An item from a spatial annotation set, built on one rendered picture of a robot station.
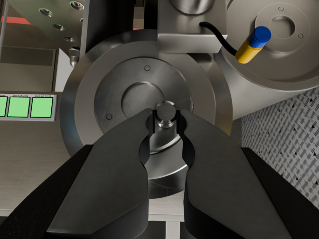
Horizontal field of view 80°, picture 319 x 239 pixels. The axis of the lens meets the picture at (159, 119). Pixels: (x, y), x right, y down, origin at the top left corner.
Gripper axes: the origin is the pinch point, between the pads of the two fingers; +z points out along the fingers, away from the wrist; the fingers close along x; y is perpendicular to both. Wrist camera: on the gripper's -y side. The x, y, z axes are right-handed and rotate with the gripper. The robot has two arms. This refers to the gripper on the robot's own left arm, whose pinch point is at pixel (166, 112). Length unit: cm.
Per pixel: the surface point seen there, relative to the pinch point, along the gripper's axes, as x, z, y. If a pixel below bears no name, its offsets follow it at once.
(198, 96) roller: 2.6, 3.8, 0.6
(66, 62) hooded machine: -98, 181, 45
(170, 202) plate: 1.8, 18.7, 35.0
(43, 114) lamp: -31.0, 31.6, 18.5
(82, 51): -7.8, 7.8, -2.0
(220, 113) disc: 4.6, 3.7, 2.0
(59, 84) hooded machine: -103, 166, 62
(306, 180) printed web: 15.8, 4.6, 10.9
